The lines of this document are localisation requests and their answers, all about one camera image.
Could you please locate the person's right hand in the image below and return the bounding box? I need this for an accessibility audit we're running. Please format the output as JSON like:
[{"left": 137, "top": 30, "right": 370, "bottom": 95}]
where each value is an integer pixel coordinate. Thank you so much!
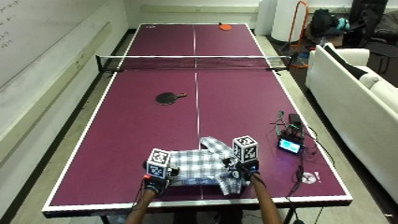
[{"left": 221, "top": 157, "right": 261, "bottom": 183}]

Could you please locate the person's left hand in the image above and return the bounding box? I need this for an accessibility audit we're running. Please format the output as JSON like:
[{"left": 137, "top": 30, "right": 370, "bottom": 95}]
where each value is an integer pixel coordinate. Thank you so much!
[{"left": 143, "top": 160, "right": 183, "bottom": 195}]

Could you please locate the grey plaid shirt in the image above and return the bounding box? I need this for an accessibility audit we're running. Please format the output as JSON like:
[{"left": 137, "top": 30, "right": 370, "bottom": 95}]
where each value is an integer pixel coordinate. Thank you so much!
[{"left": 167, "top": 136, "right": 252, "bottom": 196}]

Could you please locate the white marker cube left glove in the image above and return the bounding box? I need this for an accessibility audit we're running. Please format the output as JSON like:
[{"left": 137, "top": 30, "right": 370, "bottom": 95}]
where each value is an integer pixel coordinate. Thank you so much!
[{"left": 145, "top": 147, "right": 172, "bottom": 180}]

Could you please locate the white marker cube glove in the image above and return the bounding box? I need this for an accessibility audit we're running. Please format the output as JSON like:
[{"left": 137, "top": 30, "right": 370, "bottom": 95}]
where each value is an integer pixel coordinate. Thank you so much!
[
  {"left": 145, "top": 147, "right": 172, "bottom": 180},
  {"left": 232, "top": 134, "right": 260, "bottom": 163}
]

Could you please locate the white marker cube right glove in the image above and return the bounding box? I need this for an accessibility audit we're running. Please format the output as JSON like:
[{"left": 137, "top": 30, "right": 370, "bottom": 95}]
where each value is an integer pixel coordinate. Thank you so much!
[{"left": 232, "top": 134, "right": 260, "bottom": 163}]

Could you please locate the black table tennis paddle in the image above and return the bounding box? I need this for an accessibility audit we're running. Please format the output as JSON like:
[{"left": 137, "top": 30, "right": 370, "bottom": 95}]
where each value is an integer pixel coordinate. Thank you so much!
[{"left": 155, "top": 91, "right": 189, "bottom": 106}]

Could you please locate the white sofa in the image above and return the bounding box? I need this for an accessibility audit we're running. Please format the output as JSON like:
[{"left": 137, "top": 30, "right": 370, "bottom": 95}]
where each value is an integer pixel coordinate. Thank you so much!
[{"left": 305, "top": 42, "right": 398, "bottom": 204}]

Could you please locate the table tennis net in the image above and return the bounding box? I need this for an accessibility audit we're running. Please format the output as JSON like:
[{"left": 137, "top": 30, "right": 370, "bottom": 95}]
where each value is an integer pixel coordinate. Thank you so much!
[{"left": 95, "top": 54, "right": 298, "bottom": 75}]

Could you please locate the black cushion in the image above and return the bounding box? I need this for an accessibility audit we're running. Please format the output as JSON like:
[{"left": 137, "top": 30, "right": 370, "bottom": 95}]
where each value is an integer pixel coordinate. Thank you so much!
[{"left": 322, "top": 45, "right": 370, "bottom": 80}]

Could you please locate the white round column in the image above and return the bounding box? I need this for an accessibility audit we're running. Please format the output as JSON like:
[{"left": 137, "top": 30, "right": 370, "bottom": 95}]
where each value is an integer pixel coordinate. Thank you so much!
[{"left": 271, "top": 0, "right": 310, "bottom": 43}]

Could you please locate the black backpack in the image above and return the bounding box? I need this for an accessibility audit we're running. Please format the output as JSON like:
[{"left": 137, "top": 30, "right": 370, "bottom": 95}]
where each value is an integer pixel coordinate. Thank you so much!
[{"left": 310, "top": 8, "right": 346, "bottom": 38}]

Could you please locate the black office chair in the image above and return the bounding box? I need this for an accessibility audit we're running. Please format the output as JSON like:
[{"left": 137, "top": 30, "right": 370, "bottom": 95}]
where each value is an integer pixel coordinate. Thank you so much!
[{"left": 346, "top": 0, "right": 398, "bottom": 74}]

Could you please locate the whiteboard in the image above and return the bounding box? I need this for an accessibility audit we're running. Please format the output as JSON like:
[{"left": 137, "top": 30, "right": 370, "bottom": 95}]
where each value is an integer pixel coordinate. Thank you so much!
[{"left": 0, "top": 0, "right": 113, "bottom": 90}]

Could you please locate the black cable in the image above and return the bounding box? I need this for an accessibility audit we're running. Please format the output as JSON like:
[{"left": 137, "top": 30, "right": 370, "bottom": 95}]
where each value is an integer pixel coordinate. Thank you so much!
[{"left": 285, "top": 124, "right": 329, "bottom": 224}]

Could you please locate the recording device with screen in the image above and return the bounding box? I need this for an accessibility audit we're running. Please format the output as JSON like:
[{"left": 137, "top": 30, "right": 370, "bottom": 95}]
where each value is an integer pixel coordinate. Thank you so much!
[{"left": 272, "top": 110, "right": 309, "bottom": 156}]

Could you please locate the orange metal frame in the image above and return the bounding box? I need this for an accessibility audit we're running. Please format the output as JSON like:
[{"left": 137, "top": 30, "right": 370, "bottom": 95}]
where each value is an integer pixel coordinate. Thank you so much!
[{"left": 285, "top": 0, "right": 312, "bottom": 69}]

